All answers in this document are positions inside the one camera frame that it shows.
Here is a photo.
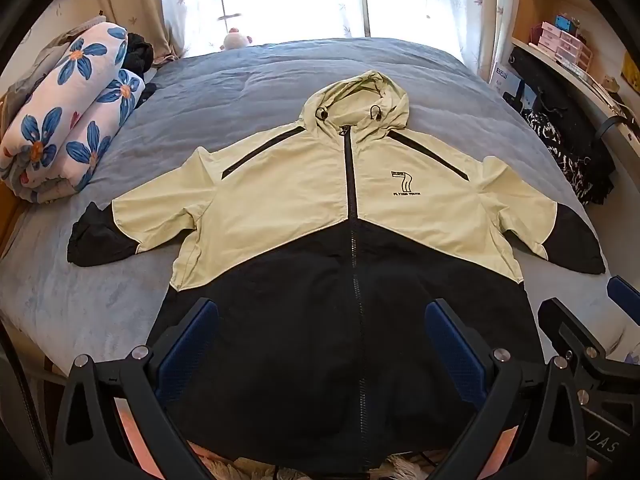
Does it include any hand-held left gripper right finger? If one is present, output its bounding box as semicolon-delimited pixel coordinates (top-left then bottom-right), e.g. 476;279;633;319
424;298;584;480

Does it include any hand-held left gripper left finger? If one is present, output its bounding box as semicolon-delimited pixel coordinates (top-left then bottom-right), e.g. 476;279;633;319
52;298;221;480

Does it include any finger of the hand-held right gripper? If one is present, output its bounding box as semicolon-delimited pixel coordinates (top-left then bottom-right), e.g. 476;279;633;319
606;275;640;319
537;298;609;362

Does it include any cream and black hooded jacket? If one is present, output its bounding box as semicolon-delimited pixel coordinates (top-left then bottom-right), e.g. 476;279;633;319
66;70;607;463

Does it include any dark clothes pile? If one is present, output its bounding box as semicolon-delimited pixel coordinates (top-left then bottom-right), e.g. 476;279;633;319
125;32;159;107

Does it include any pink bed sheet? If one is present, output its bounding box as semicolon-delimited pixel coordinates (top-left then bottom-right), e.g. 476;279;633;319
112;397;523;480

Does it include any black white patterned cloth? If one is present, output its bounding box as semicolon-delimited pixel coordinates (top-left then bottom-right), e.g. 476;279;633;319
522;110;590;202

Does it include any black bag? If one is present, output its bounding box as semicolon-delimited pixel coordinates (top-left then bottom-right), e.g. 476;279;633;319
507;47;617;206

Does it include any yellow object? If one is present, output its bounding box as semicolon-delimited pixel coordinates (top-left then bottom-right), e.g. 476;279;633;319
621;52;640;94

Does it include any white cardboard box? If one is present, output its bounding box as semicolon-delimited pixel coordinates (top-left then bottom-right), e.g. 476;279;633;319
489;62;512;96

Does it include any folded blue floral quilt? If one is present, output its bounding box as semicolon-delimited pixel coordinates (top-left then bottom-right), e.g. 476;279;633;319
0;24;147;204

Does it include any grey plush blanket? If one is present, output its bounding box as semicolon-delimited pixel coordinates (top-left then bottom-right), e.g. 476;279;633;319
0;37;640;401

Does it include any stack of pink boxes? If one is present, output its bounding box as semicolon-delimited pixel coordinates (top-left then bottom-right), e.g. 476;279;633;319
530;21;590;69

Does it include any wooden shelf unit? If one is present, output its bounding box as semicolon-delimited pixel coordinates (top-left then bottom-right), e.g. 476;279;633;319
510;0;640;161

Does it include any pink white plush toy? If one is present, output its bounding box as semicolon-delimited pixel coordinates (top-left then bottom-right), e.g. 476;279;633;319
221;29;252;52

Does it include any white sheer floral curtain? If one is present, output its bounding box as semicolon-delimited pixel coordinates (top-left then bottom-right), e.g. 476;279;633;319
159;0;371;57
362;0;521;83

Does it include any beige curtain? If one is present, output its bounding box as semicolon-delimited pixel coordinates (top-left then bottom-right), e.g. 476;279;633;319
95;0;187;63

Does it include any wooden bed frame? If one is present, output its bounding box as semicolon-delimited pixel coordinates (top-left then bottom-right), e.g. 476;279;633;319
0;180;27;258

